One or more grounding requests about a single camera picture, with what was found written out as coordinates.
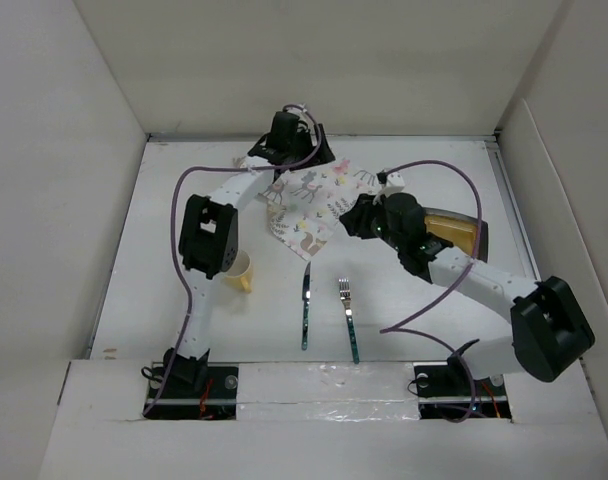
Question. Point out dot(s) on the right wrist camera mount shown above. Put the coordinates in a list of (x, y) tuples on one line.
[(390, 183)]

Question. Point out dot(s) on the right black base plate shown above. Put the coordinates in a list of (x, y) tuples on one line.
[(444, 393)]

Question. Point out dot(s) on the square yellow black plate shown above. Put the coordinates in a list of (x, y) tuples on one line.
[(459, 229)]

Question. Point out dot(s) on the yellow mug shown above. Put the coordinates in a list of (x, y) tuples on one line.
[(240, 275)]

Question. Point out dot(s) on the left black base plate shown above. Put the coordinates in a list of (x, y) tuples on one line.
[(216, 401)]

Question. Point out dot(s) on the fork with teal handle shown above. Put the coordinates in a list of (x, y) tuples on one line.
[(345, 298)]

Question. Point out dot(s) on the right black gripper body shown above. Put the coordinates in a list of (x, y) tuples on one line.
[(380, 229)]

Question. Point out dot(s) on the knife with teal handle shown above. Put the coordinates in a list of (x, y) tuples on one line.
[(306, 293)]

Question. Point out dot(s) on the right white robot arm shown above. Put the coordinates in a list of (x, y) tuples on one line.
[(549, 330)]

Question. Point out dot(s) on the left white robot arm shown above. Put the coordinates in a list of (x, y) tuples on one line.
[(206, 244)]

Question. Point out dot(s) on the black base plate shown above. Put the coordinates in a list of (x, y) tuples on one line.
[(216, 401), (444, 393)]

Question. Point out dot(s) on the floral animal print cloth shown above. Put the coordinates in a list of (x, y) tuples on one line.
[(303, 207)]

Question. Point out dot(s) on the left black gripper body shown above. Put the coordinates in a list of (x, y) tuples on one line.
[(300, 148)]

